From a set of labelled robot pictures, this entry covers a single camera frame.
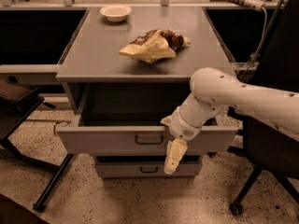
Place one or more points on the dark brown box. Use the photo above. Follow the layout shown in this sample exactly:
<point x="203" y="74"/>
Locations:
<point x="15" y="96"/>

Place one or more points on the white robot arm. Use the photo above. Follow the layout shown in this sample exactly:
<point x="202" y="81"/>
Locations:
<point x="211" y="92"/>

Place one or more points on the black metal stand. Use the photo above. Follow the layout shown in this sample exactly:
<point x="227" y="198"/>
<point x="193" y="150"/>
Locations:
<point x="37" y="138"/>

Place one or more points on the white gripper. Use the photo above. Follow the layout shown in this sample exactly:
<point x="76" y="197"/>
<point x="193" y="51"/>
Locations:
<point x="182" y="127"/>

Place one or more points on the yellow brown chip bag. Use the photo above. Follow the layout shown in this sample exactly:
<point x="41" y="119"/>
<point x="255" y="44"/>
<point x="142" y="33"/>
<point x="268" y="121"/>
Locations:
<point x="155" y="45"/>

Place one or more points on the white bowl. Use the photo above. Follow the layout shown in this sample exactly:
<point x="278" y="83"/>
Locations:
<point x="115" y="13"/>

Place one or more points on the grey drawer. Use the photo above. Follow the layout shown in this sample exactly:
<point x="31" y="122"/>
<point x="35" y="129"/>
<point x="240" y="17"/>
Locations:
<point x="123" y="119"/>
<point x="144" y="166"/>

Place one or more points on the grey bottom drawer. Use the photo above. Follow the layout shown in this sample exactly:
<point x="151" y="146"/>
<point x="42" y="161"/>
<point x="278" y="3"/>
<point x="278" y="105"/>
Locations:
<point x="144" y="166"/>

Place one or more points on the grey top drawer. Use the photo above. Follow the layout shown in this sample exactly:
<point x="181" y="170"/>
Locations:
<point x="123" y="119"/>

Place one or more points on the grey drawer cabinet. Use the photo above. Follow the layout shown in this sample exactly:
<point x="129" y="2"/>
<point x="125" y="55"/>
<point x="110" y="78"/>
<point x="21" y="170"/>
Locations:
<point x="94" y="55"/>

